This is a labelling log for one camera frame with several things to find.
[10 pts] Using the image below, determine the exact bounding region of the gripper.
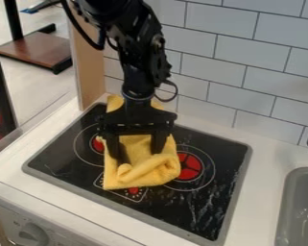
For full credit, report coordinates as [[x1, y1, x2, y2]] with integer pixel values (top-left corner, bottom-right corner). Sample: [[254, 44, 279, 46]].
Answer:
[[94, 92, 179, 165]]

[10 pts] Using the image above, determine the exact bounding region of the yellow cloth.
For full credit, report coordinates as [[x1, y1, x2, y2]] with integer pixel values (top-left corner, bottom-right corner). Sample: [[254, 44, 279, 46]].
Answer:
[[94, 94, 182, 191]]

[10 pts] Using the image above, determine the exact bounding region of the toy stove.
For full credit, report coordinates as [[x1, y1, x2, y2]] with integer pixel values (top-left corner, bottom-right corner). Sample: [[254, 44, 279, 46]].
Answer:
[[21, 101, 254, 246]]

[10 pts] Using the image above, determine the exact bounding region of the brown wooden table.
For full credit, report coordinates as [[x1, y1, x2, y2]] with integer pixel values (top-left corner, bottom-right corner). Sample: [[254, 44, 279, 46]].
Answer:
[[0, 0, 75, 75]]

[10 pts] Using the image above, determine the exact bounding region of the toy sink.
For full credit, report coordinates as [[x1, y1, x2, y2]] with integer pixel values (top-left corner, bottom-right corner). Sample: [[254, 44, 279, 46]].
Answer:
[[273, 166, 308, 246]]

